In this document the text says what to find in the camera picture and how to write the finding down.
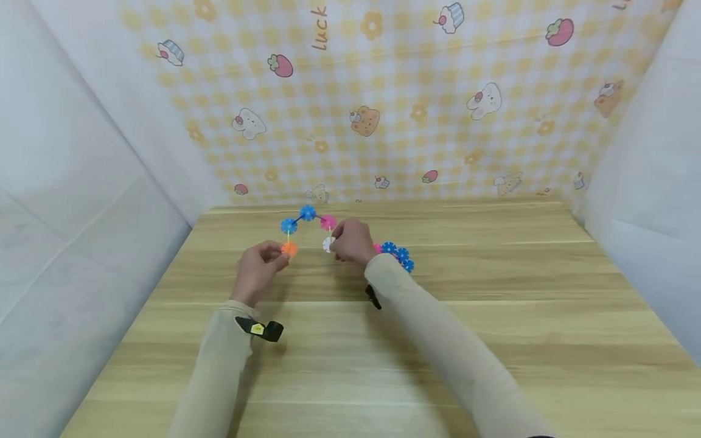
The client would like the cluster of blue pink discs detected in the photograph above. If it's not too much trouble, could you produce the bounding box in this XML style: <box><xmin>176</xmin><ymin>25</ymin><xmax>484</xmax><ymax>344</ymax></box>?
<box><xmin>374</xmin><ymin>242</ymin><xmax>416</xmax><ymax>274</ymax></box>

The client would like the person's left forearm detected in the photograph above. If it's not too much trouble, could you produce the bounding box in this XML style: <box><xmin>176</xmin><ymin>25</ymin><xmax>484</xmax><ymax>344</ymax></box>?
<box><xmin>167</xmin><ymin>300</ymin><xmax>260</xmax><ymax>438</ymax></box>

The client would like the person's left hand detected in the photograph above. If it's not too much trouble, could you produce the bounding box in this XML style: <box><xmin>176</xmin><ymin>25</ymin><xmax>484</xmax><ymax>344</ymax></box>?
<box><xmin>231</xmin><ymin>240</ymin><xmax>291</xmax><ymax>308</ymax></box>

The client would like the chain of colourful flower discs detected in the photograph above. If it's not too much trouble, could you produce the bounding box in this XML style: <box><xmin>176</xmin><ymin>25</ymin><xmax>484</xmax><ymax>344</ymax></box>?
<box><xmin>280</xmin><ymin>204</ymin><xmax>338</xmax><ymax>259</ymax></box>

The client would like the person's right forearm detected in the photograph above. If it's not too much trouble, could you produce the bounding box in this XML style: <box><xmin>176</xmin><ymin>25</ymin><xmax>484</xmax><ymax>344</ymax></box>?
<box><xmin>364</xmin><ymin>254</ymin><xmax>557</xmax><ymax>438</ymax></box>

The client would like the person's right hand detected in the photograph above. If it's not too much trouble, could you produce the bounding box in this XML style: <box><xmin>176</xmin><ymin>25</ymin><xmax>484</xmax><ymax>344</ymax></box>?
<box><xmin>329</xmin><ymin>219</ymin><xmax>378</xmax><ymax>269</ymax></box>

